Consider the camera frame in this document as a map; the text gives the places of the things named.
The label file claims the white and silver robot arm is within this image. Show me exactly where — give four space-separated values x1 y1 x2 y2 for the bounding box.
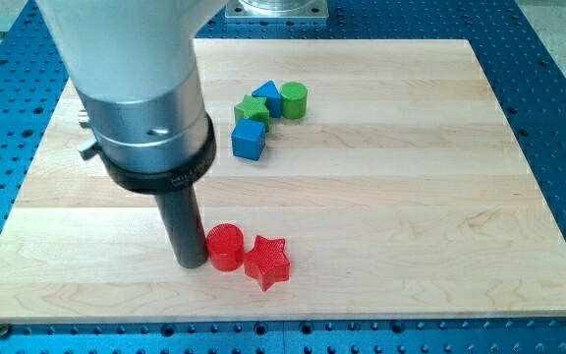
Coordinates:
37 0 226 194

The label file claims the light wooden board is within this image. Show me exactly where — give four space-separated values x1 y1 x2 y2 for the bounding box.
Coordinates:
0 39 566 324

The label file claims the blue cube block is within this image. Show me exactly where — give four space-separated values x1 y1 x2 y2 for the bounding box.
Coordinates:
231 118 266 161

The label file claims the green star block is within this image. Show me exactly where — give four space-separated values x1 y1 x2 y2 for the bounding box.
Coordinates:
234 95 270 132

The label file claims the green cylinder block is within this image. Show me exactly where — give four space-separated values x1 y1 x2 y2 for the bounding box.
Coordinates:
280 82 309 120

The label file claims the red cylinder block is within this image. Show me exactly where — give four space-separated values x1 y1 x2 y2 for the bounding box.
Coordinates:
206 223 244 271

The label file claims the red star block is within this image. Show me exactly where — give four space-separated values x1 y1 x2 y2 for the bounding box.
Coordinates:
244 235 291 292

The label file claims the blue triangle block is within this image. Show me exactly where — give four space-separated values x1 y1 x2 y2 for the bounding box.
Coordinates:
252 81 282 118

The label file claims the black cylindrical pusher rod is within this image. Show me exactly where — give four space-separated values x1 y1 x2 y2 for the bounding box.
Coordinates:
155 186 208 268

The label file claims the blue perforated table plate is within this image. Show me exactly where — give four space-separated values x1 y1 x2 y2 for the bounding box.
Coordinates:
0 1 566 353

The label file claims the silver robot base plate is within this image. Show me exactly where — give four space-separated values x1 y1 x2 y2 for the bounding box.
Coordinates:
225 0 329 21

